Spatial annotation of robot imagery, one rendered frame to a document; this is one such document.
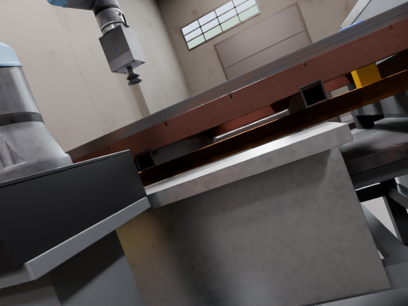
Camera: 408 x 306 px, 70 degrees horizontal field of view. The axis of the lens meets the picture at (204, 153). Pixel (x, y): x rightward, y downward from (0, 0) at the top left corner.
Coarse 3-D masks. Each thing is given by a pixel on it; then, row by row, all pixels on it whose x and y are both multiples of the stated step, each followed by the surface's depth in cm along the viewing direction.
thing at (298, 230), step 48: (240, 192) 68; (288, 192) 66; (336, 192) 63; (144, 240) 76; (192, 240) 72; (240, 240) 69; (288, 240) 67; (336, 240) 64; (144, 288) 77; (192, 288) 74; (240, 288) 71; (288, 288) 68; (336, 288) 65
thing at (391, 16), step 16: (384, 16) 65; (400, 16) 64; (352, 32) 66; (368, 32) 66; (304, 48) 69; (320, 48) 68; (272, 64) 71; (288, 64) 70; (240, 80) 74; (256, 80) 73; (208, 96) 76; (160, 112) 80; (176, 112) 78; (128, 128) 82; (144, 128) 81; (96, 144) 85
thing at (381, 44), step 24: (336, 48) 64; (360, 48) 62; (384, 48) 61; (288, 72) 66; (312, 72) 65; (336, 72) 64; (240, 96) 70; (264, 96) 68; (288, 96) 67; (168, 120) 75; (192, 120) 73; (216, 120) 72; (120, 144) 79; (144, 144) 77; (168, 144) 77
